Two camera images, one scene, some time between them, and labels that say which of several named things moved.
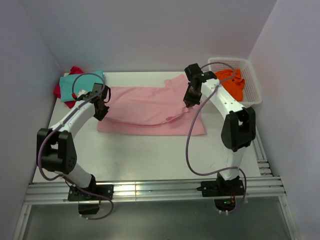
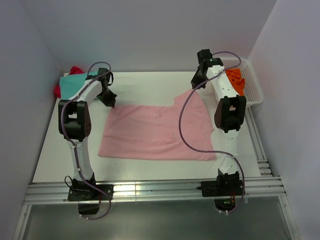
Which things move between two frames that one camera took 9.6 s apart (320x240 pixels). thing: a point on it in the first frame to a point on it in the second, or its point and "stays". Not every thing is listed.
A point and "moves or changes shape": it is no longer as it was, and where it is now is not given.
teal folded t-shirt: (74, 83) stays
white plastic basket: (252, 94) stays
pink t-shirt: (159, 110) moves or changes shape
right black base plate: (222, 188) stays
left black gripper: (101, 116) to (111, 102)
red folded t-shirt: (74, 70) stays
